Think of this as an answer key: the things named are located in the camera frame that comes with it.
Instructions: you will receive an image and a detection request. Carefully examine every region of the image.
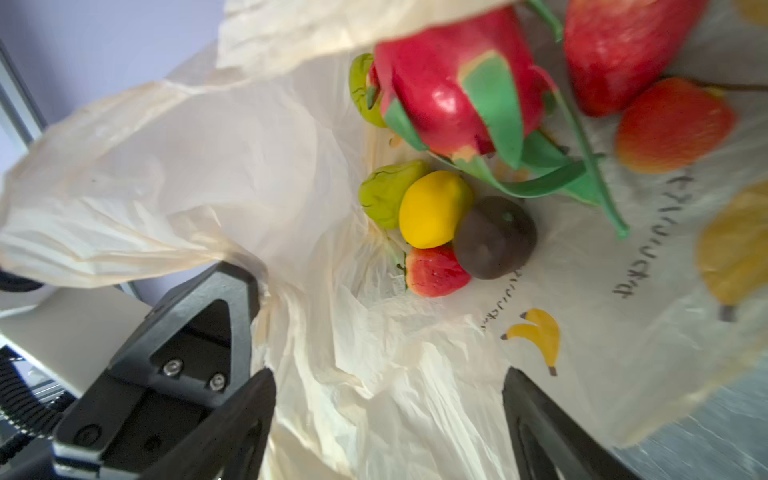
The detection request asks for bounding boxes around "dark brown round fruit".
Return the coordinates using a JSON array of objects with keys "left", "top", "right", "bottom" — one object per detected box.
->
[{"left": 452, "top": 196, "right": 538, "bottom": 280}]

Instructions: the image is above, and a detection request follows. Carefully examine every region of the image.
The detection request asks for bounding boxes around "pink fake dragon fruit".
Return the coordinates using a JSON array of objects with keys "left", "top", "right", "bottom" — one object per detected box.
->
[{"left": 369, "top": 6, "right": 630, "bottom": 238}]

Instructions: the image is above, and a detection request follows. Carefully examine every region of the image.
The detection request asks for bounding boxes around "red yellow fake apple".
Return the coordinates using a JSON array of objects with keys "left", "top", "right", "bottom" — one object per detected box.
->
[{"left": 615, "top": 77, "right": 738, "bottom": 174}]

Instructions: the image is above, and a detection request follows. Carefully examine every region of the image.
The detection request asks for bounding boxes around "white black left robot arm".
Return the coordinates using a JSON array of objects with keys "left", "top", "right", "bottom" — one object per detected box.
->
[{"left": 1, "top": 263, "right": 276, "bottom": 479}]

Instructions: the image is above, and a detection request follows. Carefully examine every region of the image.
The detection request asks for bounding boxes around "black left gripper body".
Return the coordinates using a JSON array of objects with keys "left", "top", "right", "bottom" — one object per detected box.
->
[{"left": 53, "top": 365, "right": 240, "bottom": 479}]

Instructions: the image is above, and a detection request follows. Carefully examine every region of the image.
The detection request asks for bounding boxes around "translucent banana print plastic bag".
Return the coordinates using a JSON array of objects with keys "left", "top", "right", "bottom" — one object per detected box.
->
[{"left": 1, "top": 1, "right": 767, "bottom": 479}]

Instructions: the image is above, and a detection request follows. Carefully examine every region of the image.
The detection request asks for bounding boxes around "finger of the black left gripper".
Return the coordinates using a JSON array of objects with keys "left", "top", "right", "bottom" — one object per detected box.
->
[{"left": 108, "top": 262, "right": 260, "bottom": 408}]

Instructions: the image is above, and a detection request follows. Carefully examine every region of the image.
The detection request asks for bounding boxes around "green fake pear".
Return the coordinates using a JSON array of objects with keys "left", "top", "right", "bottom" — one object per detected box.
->
[{"left": 358, "top": 159, "right": 432, "bottom": 230}]

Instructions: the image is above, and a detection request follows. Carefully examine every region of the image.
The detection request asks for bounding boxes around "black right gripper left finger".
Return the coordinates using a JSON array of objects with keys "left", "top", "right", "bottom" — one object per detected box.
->
[{"left": 141, "top": 368, "right": 276, "bottom": 479}]

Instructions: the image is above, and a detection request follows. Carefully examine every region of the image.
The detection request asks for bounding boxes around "red fake strawberry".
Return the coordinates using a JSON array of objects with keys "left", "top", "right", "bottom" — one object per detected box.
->
[{"left": 405, "top": 245, "right": 472, "bottom": 298}]

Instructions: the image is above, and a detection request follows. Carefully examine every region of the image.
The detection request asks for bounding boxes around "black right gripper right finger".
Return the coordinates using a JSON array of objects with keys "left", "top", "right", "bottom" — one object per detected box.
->
[{"left": 502, "top": 367, "right": 638, "bottom": 480}]

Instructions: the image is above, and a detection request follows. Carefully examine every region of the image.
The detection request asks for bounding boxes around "yellow fake lemon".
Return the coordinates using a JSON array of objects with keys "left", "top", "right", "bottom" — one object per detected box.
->
[{"left": 399, "top": 171, "right": 474, "bottom": 249}]

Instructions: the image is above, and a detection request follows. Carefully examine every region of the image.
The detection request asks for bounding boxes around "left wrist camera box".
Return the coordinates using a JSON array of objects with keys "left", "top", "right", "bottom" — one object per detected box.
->
[{"left": 1, "top": 286, "right": 150, "bottom": 397}]

